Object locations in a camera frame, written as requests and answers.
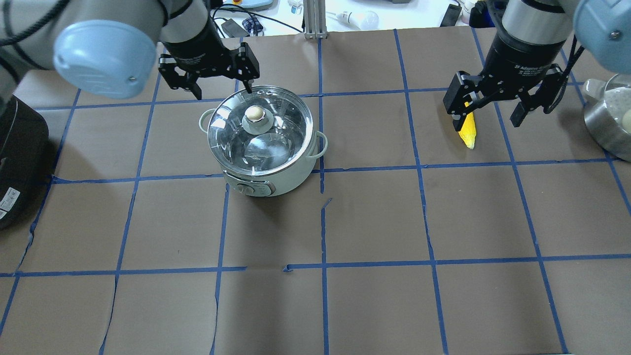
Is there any black rice cooker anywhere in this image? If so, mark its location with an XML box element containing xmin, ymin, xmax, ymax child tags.
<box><xmin>0</xmin><ymin>95</ymin><xmax>49</xmax><ymax>229</ymax></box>

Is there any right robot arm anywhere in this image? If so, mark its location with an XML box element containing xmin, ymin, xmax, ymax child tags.
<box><xmin>443</xmin><ymin>0</ymin><xmax>631</xmax><ymax>131</ymax></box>

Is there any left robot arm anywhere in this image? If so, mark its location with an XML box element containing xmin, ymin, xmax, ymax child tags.
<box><xmin>1</xmin><ymin>0</ymin><xmax>261</xmax><ymax>111</ymax></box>

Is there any steel bowl with food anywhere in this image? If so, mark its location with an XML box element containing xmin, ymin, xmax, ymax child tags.
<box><xmin>582</xmin><ymin>74</ymin><xmax>631</xmax><ymax>162</ymax></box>

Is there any glass pot lid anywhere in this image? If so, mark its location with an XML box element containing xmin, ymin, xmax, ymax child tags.
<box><xmin>205</xmin><ymin>85</ymin><xmax>318</xmax><ymax>176</ymax></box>

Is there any black power adapter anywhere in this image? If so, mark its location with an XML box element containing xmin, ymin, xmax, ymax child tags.
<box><xmin>220</xmin><ymin>19</ymin><xmax>250</xmax><ymax>38</ymax></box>

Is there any white light bulb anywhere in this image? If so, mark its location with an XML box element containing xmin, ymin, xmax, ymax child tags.
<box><xmin>334</xmin><ymin>11</ymin><xmax>380</xmax><ymax>30</ymax></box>

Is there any aluminium frame post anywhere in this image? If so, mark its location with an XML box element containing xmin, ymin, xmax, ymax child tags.
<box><xmin>303</xmin><ymin>0</ymin><xmax>328</xmax><ymax>39</ymax></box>

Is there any white electric cooking pot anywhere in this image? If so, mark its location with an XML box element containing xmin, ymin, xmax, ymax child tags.
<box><xmin>198</xmin><ymin>85</ymin><xmax>329</xmax><ymax>197</ymax></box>

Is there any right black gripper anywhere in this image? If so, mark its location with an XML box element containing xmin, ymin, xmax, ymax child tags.
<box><xmin>443</xmin><ymin>32</ymin><xmax>567</xmax><ymax>131</ymax></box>

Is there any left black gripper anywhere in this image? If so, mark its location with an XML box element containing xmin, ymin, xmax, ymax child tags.
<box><xmin>158</xmin><ymin>18</ymin><xmax>261</xmax><ymax>100</ymax></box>

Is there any yellow corn cob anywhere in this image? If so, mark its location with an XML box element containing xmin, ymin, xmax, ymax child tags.
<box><xmin>459</xmin><ymin>112</ymin><xmax>477</xmax><ymax>150</ymax></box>

